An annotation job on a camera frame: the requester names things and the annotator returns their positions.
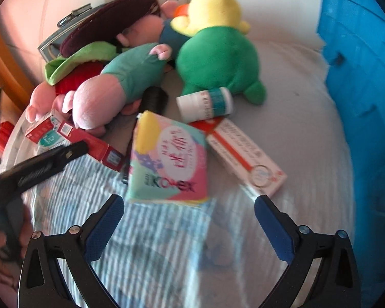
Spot black gift box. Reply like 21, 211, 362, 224
37, 5, 93, 61

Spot blue striped table cloth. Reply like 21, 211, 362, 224
3, 38, 357, 308

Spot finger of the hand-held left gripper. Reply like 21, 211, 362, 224
0, 140, 89, 196

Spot pink pig plush teal body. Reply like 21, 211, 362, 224
53, 43, 177, 135

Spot grey metal clip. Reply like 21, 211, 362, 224
58, 3, 93, 26

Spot yellow green plush duck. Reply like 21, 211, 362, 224
173, 0, 267, 105

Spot white medicine bottle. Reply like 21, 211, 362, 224
176, 87, 235, 123

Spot orange wooden frame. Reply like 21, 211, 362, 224
0, 22, 36, 110

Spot white marble desktop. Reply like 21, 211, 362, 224
2, 103, 36, 164

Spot long white red box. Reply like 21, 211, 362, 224
208, 118, 287, 197

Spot pink pig plush red dress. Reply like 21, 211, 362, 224
26, 62, 105, 123

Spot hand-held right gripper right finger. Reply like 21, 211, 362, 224
254, 195, 361, 308

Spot colourful sanitary pad pack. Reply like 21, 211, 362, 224
127, 111, 210, 206

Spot green plush leaf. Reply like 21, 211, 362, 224
45, 42, 119, 86

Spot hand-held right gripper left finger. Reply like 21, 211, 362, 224
18, 194, 126, 308

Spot blue plastic crate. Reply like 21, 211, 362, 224
316, 0, 385, 296

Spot small red bag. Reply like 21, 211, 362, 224
0, 121, 15, 158

